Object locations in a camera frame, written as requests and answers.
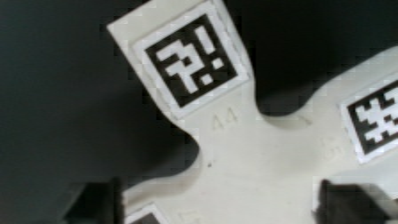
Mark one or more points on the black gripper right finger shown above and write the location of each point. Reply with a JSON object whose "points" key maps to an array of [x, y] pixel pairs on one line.
{"points": [[355, 204]]}

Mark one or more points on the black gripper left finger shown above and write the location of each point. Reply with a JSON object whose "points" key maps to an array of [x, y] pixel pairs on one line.
{"points": [[97, 209]]}

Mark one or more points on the white cross-shaped table base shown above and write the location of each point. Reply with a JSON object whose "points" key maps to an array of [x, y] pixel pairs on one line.
{"points": [[267, 155]]}

